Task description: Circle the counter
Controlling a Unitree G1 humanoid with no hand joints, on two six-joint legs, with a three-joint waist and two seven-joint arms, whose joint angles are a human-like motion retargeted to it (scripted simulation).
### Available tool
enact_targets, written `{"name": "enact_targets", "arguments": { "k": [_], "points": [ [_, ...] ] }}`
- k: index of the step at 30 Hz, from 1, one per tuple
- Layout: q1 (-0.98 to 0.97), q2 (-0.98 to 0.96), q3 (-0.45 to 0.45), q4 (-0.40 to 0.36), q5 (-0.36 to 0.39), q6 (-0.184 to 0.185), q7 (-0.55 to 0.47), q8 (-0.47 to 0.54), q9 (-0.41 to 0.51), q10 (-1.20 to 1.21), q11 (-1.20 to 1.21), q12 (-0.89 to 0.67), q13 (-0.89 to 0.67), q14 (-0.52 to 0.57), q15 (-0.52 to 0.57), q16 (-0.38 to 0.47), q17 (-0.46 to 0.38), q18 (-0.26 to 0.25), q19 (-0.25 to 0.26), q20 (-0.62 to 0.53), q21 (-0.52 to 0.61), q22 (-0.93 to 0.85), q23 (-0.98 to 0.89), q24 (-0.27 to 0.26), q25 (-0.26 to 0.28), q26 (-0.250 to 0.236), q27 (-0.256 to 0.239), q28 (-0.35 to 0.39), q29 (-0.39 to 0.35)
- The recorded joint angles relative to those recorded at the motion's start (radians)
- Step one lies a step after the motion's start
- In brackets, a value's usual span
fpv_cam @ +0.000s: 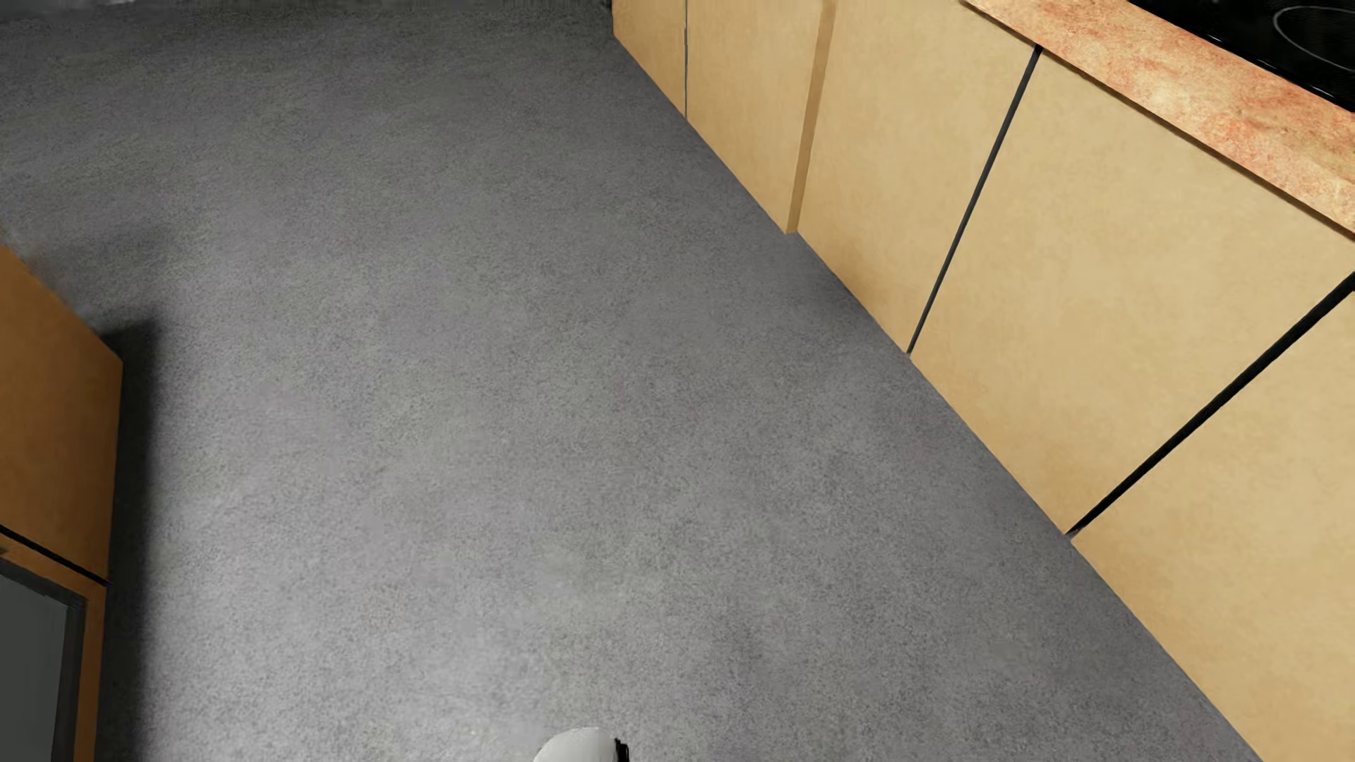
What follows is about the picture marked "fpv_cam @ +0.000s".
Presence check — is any grey built-in appliance panel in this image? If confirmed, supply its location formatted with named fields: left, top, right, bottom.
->
left=0, top=555, right=88, bottom=762

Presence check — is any brown wooden cabinet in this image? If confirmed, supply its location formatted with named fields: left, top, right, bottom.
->
left=0, top=246, right=124, bottom=762

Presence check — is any black glass cooktop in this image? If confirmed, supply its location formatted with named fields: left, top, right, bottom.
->
left=1128, top=0, right=1355, bottom=111

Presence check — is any orange speckled stone countertop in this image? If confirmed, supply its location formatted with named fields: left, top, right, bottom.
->
left=965, top=0, right=1355, bottom=234

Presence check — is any white robot body part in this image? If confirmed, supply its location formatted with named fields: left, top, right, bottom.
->
left=532, top=727, right=631, bottom=762

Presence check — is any tan wooden base cabinet run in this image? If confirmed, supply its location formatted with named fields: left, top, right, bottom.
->
left=612, top=0, right=1355, bottom=762

